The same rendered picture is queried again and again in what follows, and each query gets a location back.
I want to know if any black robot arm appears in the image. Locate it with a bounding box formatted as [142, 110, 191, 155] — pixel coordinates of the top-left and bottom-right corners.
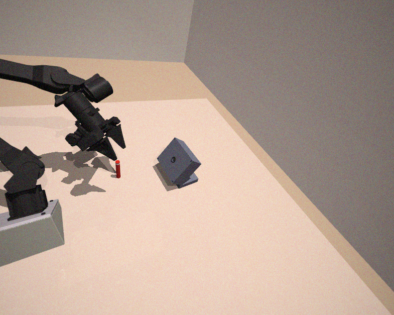
[0, 59, 113, 221]

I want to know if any dark grey panel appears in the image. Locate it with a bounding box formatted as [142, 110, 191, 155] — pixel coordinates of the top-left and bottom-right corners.
[157, 137, 201, 189]

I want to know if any red peg with white band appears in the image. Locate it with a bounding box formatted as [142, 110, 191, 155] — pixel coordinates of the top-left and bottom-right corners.
[115, 160, 121, 178]

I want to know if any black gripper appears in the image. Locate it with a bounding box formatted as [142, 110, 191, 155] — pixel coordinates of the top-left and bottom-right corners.
[75, 106, 126, 161]

